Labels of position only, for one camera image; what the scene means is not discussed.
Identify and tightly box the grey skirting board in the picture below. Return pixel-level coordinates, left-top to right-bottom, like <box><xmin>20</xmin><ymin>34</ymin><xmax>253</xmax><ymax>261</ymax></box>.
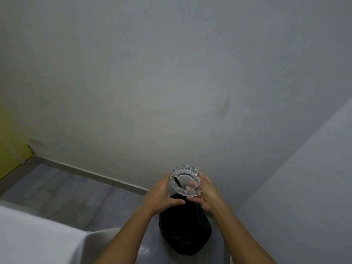
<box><xmin>0</xmin><ymin>155</ymin><xmax>151</xmax><ymax>197</ymax></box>

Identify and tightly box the yellow door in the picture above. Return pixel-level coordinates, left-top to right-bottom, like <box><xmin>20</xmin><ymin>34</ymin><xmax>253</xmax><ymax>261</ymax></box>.
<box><xmin>0</xmin><ymin>106</ymin><xmax>35</xmax><ymax>182</ymax></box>

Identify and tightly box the person's left forearm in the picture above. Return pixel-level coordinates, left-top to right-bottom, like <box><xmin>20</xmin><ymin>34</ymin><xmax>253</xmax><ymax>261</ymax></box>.
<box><xmin>93</xmin><ymin>204</ymin><xmax>160</xmax><ymax>264</ymax></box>

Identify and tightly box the person's right hand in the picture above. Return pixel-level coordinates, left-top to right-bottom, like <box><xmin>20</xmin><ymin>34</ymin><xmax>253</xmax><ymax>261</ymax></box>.
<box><xmin>186</xmin><ymin>174</ymin><xmax>225</xmax><ymax>214</ymax></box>

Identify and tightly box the person's left hand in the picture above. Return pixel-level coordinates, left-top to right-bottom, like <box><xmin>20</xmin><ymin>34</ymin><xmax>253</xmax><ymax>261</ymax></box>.
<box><xmin>142</xmin><ymin>172</ymin><xmax>186</xmax><ymax>216</ymax></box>

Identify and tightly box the person's right forearm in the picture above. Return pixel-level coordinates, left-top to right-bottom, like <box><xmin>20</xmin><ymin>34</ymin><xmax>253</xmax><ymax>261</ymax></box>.
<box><xmin>211</xmin><ymin>200</ymin><xmax>279</xmax><ymax>264</ymax></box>

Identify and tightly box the clear glass ashtray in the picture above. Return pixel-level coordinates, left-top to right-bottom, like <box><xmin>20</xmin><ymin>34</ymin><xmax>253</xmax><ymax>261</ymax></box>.
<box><xmin>169</xmin><ymin>165</ymin><xmax>203</xmax><ymax>197</ymax></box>

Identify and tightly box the black trash bin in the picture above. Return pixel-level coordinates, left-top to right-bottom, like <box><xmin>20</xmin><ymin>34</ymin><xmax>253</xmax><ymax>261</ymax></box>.
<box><xmin>158</xmin><ymin>193</ymin><xmax>212</xmax><ymax>256</ymax></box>

